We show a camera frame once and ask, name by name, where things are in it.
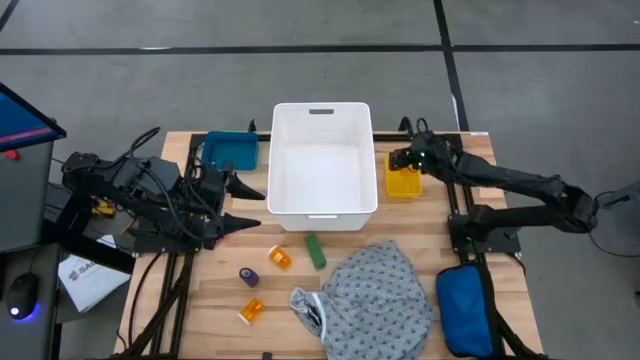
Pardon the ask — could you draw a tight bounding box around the blue plastic tray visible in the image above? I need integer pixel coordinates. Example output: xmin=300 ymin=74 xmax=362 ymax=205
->
xmin=200 ymin=130 xmax=260 ymax=172

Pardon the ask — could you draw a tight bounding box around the monitor with blue screen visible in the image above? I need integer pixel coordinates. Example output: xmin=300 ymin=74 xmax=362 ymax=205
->
xmin=0 ymin=82 xmax=68 ymax=154

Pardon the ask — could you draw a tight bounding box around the orange pill bottle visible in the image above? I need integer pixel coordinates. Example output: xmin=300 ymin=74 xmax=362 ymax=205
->
xmin=238 ymin=297 xmax=265 ymax=326
xmin=267 ymin=244 xmax=293 ymax=272

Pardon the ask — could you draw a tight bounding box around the blue fabric pouch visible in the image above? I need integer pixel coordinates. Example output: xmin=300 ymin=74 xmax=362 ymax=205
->
xmin=435 ymin=264 xmax=496 ymax=359

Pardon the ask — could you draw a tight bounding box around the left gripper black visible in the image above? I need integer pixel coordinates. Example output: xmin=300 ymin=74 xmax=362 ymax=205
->
xmin=197 ymin=160 xmax=267 ymax=249

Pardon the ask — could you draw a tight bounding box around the grey side desk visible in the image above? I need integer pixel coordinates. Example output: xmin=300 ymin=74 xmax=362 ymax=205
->
xmin=0 ymin=244 xmax=64 ymax=360

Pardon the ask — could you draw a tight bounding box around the white plastic basket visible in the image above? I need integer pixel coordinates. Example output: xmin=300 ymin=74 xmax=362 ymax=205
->
xmin=267 ymin=101 xmax=379 ymax=233

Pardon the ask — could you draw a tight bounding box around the yellow plastic tray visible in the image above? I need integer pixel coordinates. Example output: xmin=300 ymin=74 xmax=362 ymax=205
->
xmin=383 ymin=152 xmax=424 ymax=199

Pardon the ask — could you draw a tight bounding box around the purple bandage roll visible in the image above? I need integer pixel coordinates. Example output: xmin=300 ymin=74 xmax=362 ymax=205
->
xmin=238 ymin=266 xmax=260 ymax=289

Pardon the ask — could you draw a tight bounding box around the yellow clamp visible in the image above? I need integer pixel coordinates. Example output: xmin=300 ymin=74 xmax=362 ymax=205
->
xmin=91 ymin=198 xmax=117 ymax=219

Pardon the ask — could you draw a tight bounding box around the black computer mouse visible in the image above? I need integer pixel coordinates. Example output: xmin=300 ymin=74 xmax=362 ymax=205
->
xmin=5 ymin=272 xmax=41 ymax=321

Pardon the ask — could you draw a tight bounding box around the green bandage roll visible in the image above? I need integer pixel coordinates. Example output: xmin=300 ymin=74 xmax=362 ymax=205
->
xmin=304 ymin=232 xmax=328 ymax=271

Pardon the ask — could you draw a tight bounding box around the white paper booklet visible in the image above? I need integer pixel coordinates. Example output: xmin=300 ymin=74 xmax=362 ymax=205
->
xmin=57 ymin=234 xmax=132 ymax=314

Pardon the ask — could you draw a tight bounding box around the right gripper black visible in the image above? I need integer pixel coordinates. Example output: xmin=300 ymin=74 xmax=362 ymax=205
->
xmin=389 ymin=131 xmax=456 ymax=176

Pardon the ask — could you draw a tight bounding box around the grey cabinet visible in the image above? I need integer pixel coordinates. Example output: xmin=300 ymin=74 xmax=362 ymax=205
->
xmin=0 ymin=141 xmax=56 ymax=254

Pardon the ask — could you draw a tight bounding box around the grey patterned hospital gown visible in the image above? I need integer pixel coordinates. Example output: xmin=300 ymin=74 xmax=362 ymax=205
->
xmin=289 ymin=239 xmax=435 ymax=360

